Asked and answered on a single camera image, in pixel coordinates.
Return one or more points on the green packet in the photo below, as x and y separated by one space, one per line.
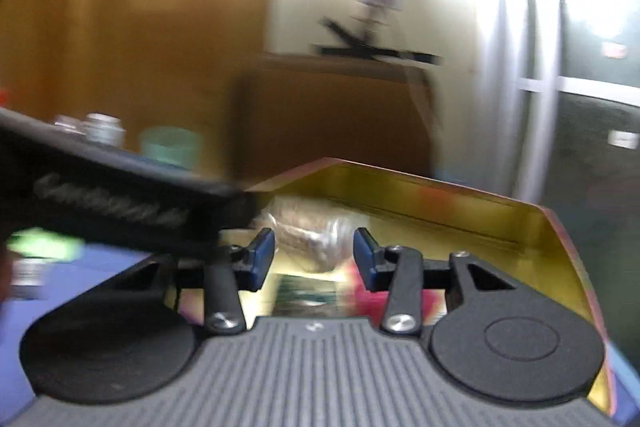
45 244

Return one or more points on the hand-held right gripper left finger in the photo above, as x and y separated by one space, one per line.
262 257

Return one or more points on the green beaded pouch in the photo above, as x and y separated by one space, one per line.
310 297

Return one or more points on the wood grain sheet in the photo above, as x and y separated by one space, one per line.
140 32

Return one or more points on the frosted glass sliding door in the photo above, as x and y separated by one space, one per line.
575 32

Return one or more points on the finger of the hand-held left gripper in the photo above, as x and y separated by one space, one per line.
235 212

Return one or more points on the brown chair back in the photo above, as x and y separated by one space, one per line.
330 117

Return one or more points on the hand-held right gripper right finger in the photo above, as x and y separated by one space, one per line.
364 257

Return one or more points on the teal plastic cup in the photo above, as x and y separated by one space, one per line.
170 147

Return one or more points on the clear packet of wooden pegs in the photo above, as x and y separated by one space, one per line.
310 232

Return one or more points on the blue table mat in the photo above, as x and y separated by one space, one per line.
30 337

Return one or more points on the crossed black tape strips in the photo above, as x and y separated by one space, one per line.
370 47

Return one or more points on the plastic cup in clear bag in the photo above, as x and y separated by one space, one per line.
104 129

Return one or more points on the pink biscuit tin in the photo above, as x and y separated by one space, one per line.
450 217

